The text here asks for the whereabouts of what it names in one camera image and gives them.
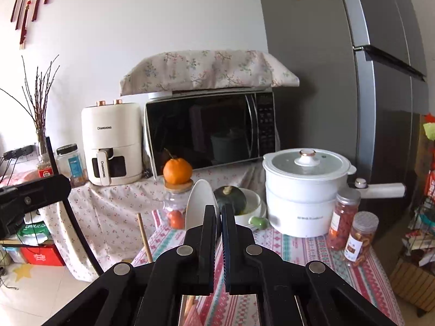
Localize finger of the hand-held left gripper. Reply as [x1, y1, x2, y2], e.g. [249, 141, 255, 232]
[0, 174, 72, 212]

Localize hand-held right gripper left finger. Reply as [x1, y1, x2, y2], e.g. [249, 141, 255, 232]
[44, 205, 218, 326]

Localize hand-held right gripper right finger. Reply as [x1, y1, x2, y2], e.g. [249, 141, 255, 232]
[221, 204, 398, 326]

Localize white ceramic plate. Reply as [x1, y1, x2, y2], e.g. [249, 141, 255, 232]
[185, 179, 220, 231]

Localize bamboo chopstick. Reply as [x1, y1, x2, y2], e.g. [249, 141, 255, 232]
[184, 295, 197, 326]

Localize glass bottle vase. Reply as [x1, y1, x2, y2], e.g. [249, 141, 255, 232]
[36, 127, 55, 179]

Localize green plastic bag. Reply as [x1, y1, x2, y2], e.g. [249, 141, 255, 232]
[17, 221, 48, 245]

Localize pink cloth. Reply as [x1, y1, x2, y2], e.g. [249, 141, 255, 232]
[0, 170, 45, 189]

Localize clear jar black lid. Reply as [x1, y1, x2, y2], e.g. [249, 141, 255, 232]
[55, 143, 88, 188]

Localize small orange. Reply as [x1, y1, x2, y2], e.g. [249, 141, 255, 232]
[168, 210, 186, 230]

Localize black power strip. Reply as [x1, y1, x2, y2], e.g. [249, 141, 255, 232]
[3, 145, 36, 160]

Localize dark green kabocha squash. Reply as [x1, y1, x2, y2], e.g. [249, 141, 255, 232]
[213, 185, 247, 215]

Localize red box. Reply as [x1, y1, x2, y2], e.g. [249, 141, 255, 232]
[20, 244, 65, 267]

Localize glass jar wooden lid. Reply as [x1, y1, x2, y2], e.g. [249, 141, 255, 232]
[163, 180, 194, 230]

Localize bare dry branches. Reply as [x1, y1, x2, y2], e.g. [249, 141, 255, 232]
[0, 54, 60, 143]

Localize wooden stick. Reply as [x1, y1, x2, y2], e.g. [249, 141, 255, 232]
[137, 212, 154, 263]

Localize small floral tablecloth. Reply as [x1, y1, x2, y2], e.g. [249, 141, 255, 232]
[42, 166, 272, 282]

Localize red green patterned tablecloth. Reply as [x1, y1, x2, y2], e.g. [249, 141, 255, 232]
[131, 207, 406, 326]

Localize white electric cooking pot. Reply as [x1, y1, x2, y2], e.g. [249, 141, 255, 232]
[262, 148, 406, 237]

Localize cream air fryer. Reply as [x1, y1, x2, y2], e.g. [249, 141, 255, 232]
[81, 99, 143, 187]

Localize black microwave oven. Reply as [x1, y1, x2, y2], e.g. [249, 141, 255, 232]
[144, 90, 281, 179]

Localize clear jar red berries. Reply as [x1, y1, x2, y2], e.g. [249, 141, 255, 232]
[328, 187, 361, 252]

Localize clear jar orange snacks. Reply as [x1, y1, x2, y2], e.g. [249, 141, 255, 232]
[343, 211, 379, 267]

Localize floral microwave cover cloth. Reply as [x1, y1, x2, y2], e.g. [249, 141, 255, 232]
[120, 50, 300, 97]

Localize grey refrigerator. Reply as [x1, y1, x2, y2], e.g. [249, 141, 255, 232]
[256, 0, 435, 242]

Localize white bowl green handle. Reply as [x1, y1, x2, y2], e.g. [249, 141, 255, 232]
[217, 188, 270, 229]

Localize black chair frame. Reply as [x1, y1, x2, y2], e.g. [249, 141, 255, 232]
[45, 136, 104, 276]

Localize black wire rack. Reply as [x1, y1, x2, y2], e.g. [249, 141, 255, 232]
[401, 193, 435, 269]

